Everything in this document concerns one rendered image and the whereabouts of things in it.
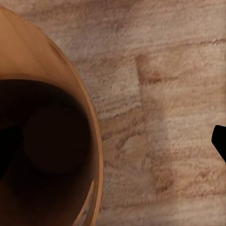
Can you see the trash can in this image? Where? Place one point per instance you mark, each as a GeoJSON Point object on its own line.
{"type": "Point", "coordinates": [51, 178]}

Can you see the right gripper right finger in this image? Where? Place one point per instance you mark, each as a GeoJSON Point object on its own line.
{"type": "Point", "coordinates": [219, 140]}

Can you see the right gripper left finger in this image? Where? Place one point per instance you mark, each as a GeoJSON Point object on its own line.
{"type": "Point", "coordinates": [11, 141]}

